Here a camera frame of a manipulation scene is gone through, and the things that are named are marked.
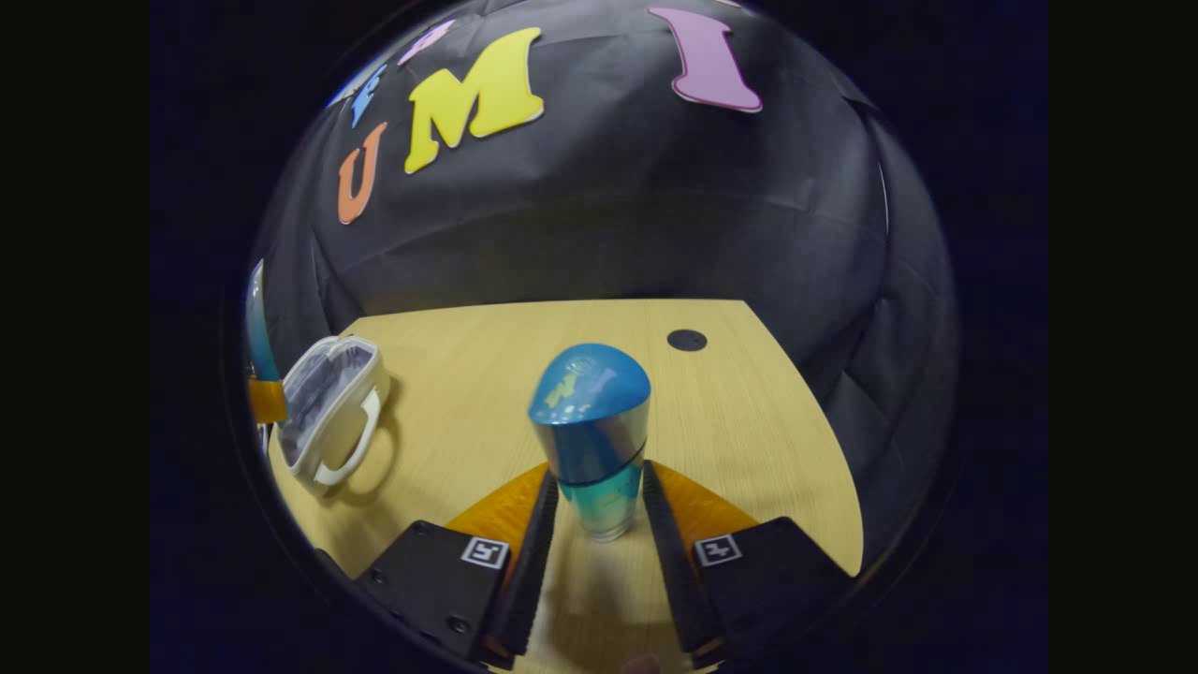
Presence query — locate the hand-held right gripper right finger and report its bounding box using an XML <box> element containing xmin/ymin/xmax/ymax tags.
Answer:
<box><xmin>639</xmin><ymin>459</ymin><xmax>857</xmax><ymax>668</ymax></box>

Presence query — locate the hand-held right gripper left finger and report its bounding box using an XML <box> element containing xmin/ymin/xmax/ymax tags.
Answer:
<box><xmin>356</xmin><ymin>463</ymin><xmax>561</xmax><ymax>670</ymax></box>

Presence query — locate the white suitcase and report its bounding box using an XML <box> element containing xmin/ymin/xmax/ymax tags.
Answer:
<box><xmin>278</xmin><ymin>334</ymin><xmax>392</xmax><ymax>499</ymax></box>

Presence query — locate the blue white tube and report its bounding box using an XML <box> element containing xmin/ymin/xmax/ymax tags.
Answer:
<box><xmin>245</xmin><ymin>260</ymin><xmax>282</xmax><ymax>383</ymax></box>

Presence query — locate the blue capped bottle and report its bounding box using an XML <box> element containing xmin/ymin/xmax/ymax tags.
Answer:
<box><xmin>527</xmin><ymin>343</ymin><xmax>652</xmax><ymax>544</ymax></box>

